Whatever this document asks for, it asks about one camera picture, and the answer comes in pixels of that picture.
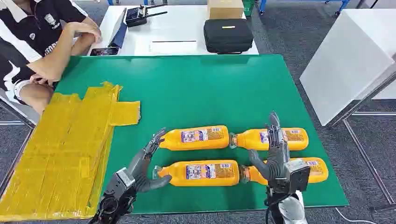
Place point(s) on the person's right hand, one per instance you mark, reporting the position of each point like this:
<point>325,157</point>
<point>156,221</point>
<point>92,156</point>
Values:
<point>85,31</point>

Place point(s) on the orange drink bottle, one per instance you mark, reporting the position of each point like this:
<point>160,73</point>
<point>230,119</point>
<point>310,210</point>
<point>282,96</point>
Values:
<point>173,143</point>
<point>320,170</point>
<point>176,177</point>
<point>250,140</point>

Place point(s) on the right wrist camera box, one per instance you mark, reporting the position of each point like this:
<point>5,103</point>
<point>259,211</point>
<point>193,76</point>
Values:
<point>298,176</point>

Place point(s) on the grey metal seat frame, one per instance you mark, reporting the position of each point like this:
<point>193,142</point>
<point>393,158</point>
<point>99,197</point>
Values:
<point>18,112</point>

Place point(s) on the white tilted table top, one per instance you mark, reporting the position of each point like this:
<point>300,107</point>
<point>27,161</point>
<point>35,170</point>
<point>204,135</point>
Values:
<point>346,61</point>

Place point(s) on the black remote controller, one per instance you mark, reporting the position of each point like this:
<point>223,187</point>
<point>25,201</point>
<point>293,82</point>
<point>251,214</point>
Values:
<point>136,17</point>

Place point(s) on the yellow taped sheet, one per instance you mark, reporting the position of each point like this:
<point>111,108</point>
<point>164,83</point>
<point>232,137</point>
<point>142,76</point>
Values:
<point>62,154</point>

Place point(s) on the green crate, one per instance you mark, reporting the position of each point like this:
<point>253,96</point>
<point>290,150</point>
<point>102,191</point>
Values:
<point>248,6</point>

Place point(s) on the blue metal frame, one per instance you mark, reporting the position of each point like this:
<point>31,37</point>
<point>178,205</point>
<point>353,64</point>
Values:
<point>340,6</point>

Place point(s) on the cardboard box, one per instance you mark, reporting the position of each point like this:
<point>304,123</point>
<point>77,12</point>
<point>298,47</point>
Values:
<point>225,9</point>

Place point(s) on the black carrying case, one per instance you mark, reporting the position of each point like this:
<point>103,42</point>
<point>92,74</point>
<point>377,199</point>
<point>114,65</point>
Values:
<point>228,36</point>

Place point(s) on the green mat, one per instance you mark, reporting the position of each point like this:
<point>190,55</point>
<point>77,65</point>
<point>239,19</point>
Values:
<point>201,92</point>

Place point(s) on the person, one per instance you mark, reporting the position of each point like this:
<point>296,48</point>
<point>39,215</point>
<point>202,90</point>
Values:
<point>28,28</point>

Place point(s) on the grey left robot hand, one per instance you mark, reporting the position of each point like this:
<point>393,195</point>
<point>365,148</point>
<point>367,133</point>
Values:
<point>139,167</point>

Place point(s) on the black phone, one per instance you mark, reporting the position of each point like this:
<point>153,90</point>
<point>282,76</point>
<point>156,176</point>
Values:
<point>104,51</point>

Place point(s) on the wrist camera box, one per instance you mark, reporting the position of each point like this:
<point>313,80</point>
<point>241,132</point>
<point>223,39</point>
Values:
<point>298,176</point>
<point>120,181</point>

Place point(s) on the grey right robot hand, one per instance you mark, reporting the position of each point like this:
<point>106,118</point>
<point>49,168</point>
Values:
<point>277,154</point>

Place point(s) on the person's left hand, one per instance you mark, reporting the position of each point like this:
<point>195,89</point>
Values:
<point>41,80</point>

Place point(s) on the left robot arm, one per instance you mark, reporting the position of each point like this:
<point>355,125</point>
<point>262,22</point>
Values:
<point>111,207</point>

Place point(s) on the person's hand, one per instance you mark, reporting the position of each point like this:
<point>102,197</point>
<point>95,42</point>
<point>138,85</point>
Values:
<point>85,31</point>
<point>41,80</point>

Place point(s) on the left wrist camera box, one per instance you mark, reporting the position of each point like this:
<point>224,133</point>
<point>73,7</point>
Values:
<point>120,181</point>

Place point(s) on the grey metal table frame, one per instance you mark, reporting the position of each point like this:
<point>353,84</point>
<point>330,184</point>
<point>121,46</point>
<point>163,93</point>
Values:
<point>365,154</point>

